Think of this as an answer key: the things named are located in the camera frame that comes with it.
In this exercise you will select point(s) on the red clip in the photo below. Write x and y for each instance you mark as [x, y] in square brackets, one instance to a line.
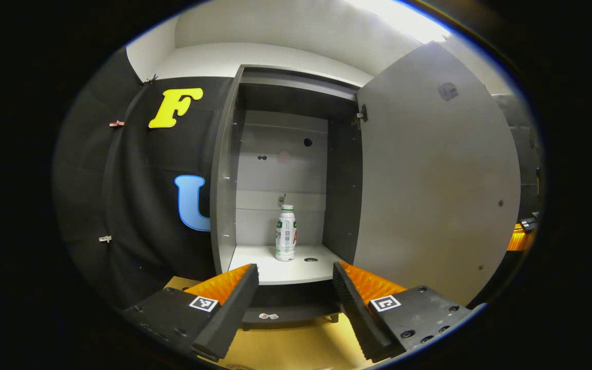
[116, 123]

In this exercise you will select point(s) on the white clip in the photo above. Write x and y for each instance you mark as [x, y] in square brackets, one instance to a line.
[105, 238]

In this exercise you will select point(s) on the dark grey cabinet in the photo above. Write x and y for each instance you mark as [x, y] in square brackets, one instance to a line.
[280, 169]

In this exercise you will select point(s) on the black binder clip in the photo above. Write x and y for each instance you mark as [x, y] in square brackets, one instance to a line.
[151, 79]

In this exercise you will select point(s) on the black backdrop cloth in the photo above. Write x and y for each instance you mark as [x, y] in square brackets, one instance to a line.
[136, 205]

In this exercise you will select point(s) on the white plastic bottle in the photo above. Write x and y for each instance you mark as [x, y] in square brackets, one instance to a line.
[285, 234]

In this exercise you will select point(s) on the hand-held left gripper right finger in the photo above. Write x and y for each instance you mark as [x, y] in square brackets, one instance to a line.
[355, 311]

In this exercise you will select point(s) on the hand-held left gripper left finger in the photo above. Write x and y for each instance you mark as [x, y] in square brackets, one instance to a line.
[232, 311]

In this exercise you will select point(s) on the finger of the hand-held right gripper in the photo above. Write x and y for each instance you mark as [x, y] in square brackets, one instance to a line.
[519, 240]

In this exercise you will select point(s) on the beige cabinet door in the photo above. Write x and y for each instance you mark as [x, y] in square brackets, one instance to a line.
[429, 180]

